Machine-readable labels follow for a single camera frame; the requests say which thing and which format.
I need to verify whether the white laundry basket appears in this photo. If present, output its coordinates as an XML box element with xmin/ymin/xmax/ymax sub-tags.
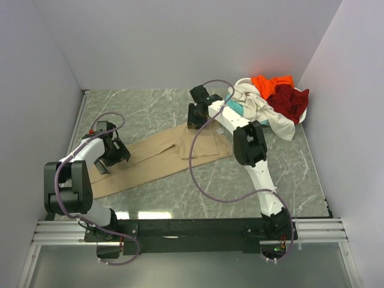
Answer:
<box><xmin>235</xmin><ymin>77</ymin><xmax>307</xmax><ymax>123</ymax></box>

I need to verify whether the orange shirt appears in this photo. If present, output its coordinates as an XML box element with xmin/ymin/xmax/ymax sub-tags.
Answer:
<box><xmin>251</xmin><ymin>75</ymin><xmax>295</xmax><ymax>100</ymax></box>

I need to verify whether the white shirt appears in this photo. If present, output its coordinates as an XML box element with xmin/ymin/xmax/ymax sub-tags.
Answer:
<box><xmin>228</xmin><ymin>83</ymin><xmax>295</xmax><ymax>141</ymax></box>

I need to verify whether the teal shirt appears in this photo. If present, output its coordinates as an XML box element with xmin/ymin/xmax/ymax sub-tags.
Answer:
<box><xmin>225</xmin><ymin>94</ymin><xmax>269</xmax><ymax>125</ymax></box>

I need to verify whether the black base beam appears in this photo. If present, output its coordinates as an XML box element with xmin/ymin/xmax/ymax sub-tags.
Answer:
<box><xmin>84</xmin><ymin>218</ymin><xmax>298</xmax><ymax>256</ymax></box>

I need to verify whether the beige polo shirt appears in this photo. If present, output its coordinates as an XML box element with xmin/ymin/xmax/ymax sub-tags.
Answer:
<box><xmin>89</xmin><ymin>121</ymin><xmax>233</xmax><ymax>199</ymax></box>

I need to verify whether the dark red shirt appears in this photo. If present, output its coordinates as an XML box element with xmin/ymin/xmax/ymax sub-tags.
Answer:
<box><xmin>267</xmin><ymin>85</ymin><xmax>310</xmax><ymax>124</ymax></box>

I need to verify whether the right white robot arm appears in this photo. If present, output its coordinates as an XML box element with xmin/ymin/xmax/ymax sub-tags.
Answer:
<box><xmin>187</xmin><ymin>85</ymin><xmax>290</xmax><ymax>218</ymax></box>

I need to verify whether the aluminium rail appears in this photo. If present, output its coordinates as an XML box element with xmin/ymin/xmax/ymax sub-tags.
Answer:
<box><xmin>31</xmin><ymin>218</ymin><xmax>348</xmax><ymax>245</ymax></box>

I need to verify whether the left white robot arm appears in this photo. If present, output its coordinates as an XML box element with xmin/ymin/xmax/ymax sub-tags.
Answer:
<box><xmin>44</xmin><ymin>121</ymin><xmax>131</xmax><ymax>241</ymax></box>

